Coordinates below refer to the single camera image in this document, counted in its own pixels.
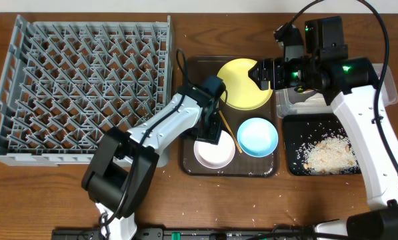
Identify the wooden chopstick long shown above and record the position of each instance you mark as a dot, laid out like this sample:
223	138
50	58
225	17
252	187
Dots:
230	131

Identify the clear plastic waste bin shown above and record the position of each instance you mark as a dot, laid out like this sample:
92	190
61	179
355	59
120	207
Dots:
289	102

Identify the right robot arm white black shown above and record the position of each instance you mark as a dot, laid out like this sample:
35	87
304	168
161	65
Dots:
351	88

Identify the yellow round plate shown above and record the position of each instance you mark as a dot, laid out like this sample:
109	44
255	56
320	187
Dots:
243	93

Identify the black waste tray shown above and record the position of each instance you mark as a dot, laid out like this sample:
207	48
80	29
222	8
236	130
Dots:
298	128

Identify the grey plastic dish rack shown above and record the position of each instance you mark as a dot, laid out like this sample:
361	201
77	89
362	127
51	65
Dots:
65	84

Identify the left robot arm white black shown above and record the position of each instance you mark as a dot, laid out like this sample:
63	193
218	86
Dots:
120	172

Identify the spilled rice pile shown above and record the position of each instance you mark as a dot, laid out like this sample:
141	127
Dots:
332	155

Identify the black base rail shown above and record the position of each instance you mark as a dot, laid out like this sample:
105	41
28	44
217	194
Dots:
167	234

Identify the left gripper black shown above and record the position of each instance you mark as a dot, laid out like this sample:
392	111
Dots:
207	134

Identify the dark brown serving tray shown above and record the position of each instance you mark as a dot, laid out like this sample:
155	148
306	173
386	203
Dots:
242	164

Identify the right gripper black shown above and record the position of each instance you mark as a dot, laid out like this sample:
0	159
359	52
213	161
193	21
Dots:
278	64

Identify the light blue bowl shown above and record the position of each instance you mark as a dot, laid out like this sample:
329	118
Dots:
257	137

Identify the white pink shallow bowl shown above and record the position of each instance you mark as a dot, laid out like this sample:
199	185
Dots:
215	156

